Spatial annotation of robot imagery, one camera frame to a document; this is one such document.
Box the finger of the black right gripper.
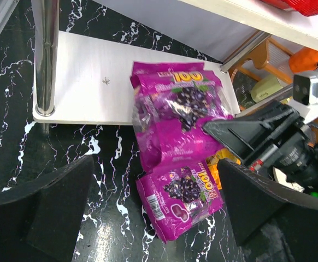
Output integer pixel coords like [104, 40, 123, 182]
[203, 102, 298, 161]

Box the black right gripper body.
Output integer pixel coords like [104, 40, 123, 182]
[246, 131, 318, 188]

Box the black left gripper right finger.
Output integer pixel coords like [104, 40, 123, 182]
[217, 159, 318, 261]

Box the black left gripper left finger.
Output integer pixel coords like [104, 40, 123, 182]
[0, 156, 94, 261]

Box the purple candy bag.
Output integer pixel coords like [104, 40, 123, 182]
[130, 62, 233, 172]
[136, 161, 223, 243]

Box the large red candy bag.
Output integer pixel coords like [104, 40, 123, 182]
[261, 0, 318, 17]

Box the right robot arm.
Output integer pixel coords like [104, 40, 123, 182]
[203, 102, 318, 194]

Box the yellow mango candy bag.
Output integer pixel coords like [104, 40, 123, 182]
[207, 148, 241, 190]

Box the white two-tier shelf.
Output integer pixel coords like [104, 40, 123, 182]
[32, 1, 318, 125]

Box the wooden cup rack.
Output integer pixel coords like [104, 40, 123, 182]
[228, 37, 318, 142]

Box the green mug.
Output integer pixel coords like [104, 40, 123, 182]
[250, 75, 288, 103]

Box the orange mug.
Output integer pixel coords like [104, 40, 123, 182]
[288, 47, 318, 74]

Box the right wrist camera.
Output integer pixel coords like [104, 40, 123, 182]
[286, 59, 318, 126]

